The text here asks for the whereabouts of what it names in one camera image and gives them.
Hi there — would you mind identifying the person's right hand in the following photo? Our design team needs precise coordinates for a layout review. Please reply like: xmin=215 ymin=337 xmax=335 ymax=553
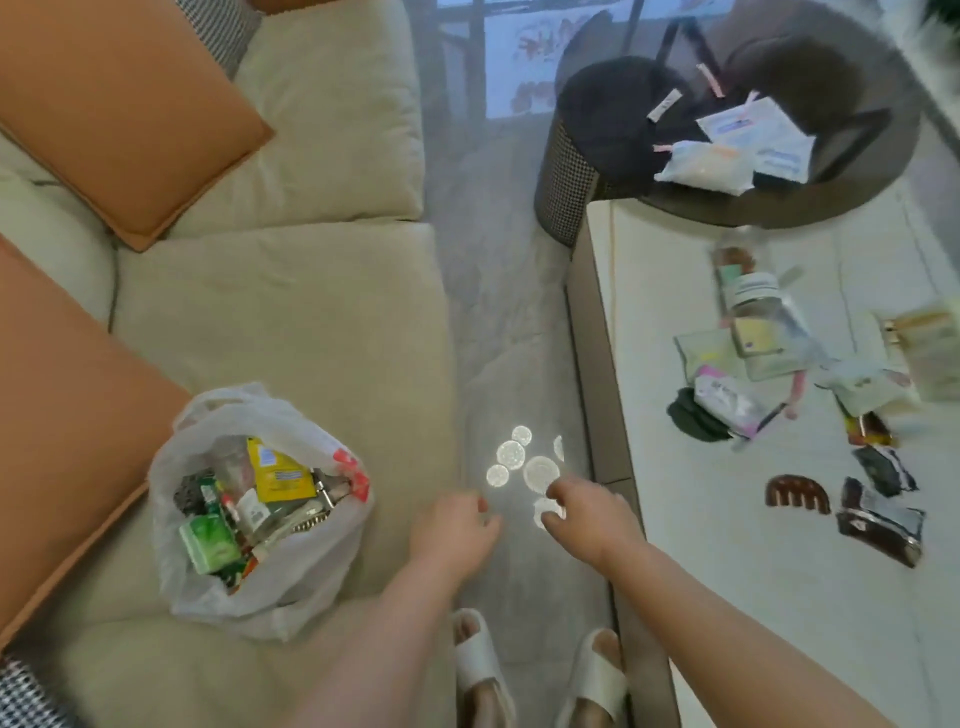
xmin=541 ymin=474 xmax=646 ymax=571

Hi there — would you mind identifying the person's left hand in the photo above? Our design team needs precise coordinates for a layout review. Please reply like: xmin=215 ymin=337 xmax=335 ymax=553
xmin=408 ymin=491 xmax=504 ymax=594

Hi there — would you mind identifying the person's left forearm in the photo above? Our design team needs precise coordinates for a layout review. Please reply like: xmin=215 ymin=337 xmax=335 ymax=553
xmin=288 ymin=558 xmax=466 ymax=728

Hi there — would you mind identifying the person's right forearm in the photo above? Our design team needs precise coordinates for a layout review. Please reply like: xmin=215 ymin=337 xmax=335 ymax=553
xmin=600 ymin=541 xmax=912 ymax=728

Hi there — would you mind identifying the white slipper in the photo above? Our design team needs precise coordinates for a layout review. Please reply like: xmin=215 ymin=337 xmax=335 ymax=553
xmin=452 ymin=609 xmax=517 ymax=728
xmin=555 ymin=628 xmax=630 ymax=728

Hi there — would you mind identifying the dark green cloth item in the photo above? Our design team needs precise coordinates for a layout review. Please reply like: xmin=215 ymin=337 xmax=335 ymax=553
xmin=667 ymin=387 xmax=732 ymax=444

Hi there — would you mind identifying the white plastic bag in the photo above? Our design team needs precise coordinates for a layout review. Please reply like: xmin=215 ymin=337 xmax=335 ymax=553
xmin=147 ymin=382 xmax=376 ymax=642

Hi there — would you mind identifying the white and pink packet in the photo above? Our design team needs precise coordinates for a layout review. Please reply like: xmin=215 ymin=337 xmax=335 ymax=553
xmin=693 ymin=366 xmax=785 ymax=444

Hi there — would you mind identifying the white rectangular coffee table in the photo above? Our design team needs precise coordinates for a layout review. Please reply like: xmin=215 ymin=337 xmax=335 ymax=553
xmin=566 ymin=180 xmax=960 ymax=728

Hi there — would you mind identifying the yellow packet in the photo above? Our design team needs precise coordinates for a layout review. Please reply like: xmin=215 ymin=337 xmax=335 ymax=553
xmin=246 ymin=437 xmax=318 ymax=504

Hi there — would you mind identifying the pale green flat packet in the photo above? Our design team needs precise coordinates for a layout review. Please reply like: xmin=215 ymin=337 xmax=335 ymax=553
xmin=675 ymin=328 xmax=751 ymax=384

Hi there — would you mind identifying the brown hair claw clip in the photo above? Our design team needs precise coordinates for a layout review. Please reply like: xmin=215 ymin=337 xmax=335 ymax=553
xmin=765 ymin=474 xmax=832 ymax=516

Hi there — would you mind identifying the beige fabric sofa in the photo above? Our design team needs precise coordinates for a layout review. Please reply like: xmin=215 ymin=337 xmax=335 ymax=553
xmin=0 ymin=0 xmax=462 ymax=728

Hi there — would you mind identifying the clear jar with white label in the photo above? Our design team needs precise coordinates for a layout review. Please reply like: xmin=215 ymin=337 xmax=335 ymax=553
xmin=711 ymin=231 xmax=815 ymax=357

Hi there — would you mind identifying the small brown orange packet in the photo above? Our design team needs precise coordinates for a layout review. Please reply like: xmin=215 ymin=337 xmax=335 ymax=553
xmin=843 ymin=408 xmax=895 ymax=449

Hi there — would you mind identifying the dark brown snack packet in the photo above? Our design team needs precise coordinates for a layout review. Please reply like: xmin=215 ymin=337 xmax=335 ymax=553
xmin=836 ymin=477 xmax=925 ymax=569

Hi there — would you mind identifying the white crumpled packet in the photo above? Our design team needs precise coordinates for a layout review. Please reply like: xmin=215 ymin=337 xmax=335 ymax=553
xmin=816 ymin=358 xmax=918 ymax=417

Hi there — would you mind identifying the small black packet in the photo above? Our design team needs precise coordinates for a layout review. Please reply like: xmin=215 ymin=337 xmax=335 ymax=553
xmin=853 ymin=446 xmax=918 ymax=498

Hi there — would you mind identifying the clear bag of white powder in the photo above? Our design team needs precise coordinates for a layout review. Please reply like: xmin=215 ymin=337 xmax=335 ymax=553
xmin=654 ymin=141 xmax=759 ymax=196

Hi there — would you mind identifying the houndstooth stool with dark seat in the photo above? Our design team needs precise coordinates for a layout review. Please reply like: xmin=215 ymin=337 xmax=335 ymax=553
xmin=534 ymin=56 xmax=721 ymax=249

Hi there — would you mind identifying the beige paper packet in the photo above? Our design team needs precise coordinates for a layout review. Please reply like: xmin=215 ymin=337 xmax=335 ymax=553
xmin=876 ymin=300 xmax=960 ymax=402

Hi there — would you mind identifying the orange square cushion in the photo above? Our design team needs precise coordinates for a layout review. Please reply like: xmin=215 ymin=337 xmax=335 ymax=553
xmin=0 ymin=0 xmax=276 ymax=252
xmin=0 ymin=236 xmax=192 ymax=650

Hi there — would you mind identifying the white and blue flat packet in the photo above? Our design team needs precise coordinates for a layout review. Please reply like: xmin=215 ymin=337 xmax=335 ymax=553
xmin=696 ymin=96 xmax=816 ymax=185

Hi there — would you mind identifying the houndstooth patterned cushion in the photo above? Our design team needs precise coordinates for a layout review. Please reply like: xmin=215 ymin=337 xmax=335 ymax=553
xmin=176 ymin=0 xmax=264 ymax=80
xmin=0 ymin=652 xmax=87 ymax=728

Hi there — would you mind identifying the round dark glass table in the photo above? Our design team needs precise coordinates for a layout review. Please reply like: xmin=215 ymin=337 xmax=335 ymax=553
xmin=555 ymin=0 xmax=924 ymax=230

